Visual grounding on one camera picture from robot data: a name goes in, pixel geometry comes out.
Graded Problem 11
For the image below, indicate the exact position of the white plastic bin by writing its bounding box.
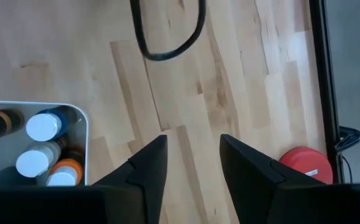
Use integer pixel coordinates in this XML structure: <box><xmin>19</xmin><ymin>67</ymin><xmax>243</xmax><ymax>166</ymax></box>
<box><xmin>0</xmin><ymin>100</ymin><xmax>90</xmax><ymax>187</ymax></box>

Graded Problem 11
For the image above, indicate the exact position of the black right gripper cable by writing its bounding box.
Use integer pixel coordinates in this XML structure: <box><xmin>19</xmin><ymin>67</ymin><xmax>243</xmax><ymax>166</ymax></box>
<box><xmin>129</xmin><ymin>0</ymin><xmax>207</xmax><ymax>62</ymax></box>

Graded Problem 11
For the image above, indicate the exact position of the brown paint bottle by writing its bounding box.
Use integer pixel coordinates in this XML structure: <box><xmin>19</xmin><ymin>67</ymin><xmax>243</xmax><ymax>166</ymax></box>
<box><xmin>15</xmin><ymin>136</ymin><xmax>77</xmax><ymax>179</ymax></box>

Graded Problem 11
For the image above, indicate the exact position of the black aluminium rig frame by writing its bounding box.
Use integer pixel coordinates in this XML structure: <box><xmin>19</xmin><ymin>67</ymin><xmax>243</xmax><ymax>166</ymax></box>
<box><xmin>309</xmin><ymin>0</ymin><xmax>346</xmax><ymax>184</ymax></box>

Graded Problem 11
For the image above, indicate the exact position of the red white paint bottle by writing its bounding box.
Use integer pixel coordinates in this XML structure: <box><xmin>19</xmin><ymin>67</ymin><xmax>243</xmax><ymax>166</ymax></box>
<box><xmin>45</xmin><ymin>157</ymin><xmax>84</xmax><ymax>187</ymax></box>

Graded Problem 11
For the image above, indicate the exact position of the red desk lamp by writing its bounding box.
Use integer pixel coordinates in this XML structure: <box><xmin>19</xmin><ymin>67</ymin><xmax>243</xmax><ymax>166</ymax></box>
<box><xmin>278</xmin><ymin>146</ymin><xmax>334</xmax><ymax>185</ymax></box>

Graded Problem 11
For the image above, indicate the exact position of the dark blue paint bottle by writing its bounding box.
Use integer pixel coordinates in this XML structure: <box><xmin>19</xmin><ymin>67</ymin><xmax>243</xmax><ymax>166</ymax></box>
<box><xmin>25</xmin><ymin>107</ymin><xmax>70</xmax><ymax>142</ymax></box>

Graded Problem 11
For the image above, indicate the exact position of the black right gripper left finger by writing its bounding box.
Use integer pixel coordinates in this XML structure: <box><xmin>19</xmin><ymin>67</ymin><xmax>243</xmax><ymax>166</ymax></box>
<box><xmin>0</xmin><ymin>134</ymin><xmax>168</xmax><ymax>224</ymax></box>

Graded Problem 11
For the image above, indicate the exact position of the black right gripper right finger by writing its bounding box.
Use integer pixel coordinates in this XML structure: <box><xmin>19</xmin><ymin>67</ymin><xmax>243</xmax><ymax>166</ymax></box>
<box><xmin>219</xmin><ymin>133</ymin><xmax>360</xmax><ymax>224</ymax></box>

